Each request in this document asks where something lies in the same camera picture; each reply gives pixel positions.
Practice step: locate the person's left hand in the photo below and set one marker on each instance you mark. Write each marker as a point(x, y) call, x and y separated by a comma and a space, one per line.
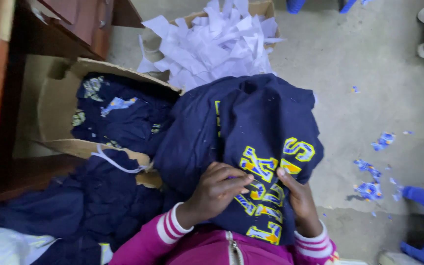
point(208, 195)

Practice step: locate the person's right hand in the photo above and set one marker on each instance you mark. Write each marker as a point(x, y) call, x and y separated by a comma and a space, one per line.
point(302, 206)

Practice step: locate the person's left fingers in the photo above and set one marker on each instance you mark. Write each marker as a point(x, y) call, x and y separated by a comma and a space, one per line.
point(234, 179)

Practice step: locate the navy garment with yellow lettering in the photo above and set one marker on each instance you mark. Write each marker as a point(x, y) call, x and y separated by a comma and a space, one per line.
point(256, 125)

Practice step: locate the pink zip jacket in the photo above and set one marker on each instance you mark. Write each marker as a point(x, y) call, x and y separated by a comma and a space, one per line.
point(204, 250)

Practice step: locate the pile of white paper strips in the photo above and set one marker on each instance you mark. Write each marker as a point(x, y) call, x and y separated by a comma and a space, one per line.
point(215, 48)

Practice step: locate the scattered blue paper scraps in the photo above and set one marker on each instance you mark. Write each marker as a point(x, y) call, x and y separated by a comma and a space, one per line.
point(370, 189)

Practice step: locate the heap of navy garments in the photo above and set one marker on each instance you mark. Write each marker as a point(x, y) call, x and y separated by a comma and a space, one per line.
point(87, 206)

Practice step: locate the cardboard box of navy garments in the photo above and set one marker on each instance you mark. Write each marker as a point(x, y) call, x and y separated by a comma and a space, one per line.
point(55, 110)

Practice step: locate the white cloth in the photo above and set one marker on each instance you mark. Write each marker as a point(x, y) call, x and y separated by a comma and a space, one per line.
point(6, 244)

